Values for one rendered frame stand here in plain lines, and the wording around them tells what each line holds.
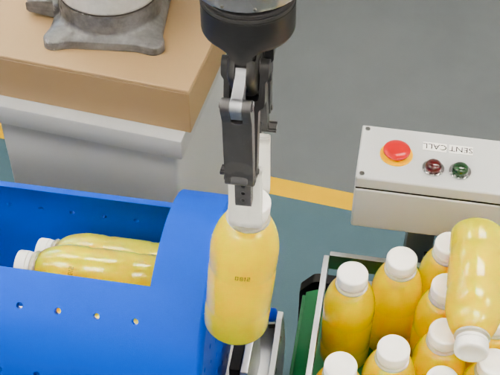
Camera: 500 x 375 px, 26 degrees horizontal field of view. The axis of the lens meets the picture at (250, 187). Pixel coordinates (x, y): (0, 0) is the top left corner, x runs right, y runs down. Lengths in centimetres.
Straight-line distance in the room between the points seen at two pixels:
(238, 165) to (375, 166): 58
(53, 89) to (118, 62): 11
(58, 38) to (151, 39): 14
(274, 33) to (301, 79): 236
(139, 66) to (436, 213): 49
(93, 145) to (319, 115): 146
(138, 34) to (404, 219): 48
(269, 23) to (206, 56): 81
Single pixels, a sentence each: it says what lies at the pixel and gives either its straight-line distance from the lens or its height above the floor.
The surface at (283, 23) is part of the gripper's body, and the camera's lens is 83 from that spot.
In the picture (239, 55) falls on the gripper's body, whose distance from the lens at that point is 84.
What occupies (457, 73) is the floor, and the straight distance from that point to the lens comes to 327.
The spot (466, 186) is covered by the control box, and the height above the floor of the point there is 110.
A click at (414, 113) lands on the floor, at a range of 312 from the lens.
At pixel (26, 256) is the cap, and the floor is 115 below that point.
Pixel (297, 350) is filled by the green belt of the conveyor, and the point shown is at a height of 89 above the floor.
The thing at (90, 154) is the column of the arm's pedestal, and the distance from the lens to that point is 172.
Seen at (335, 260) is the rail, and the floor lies 97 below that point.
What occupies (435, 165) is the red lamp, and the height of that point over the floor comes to 111.
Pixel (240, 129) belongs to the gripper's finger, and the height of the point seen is 154.
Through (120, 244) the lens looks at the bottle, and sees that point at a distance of 132.
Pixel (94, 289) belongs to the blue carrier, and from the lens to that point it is 117.
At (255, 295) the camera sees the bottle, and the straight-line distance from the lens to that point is 104.
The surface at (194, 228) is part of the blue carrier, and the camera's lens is 119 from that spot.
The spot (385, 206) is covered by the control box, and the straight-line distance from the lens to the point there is 147.
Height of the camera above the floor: 215
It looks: 48 degrees down
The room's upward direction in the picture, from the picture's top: straight up
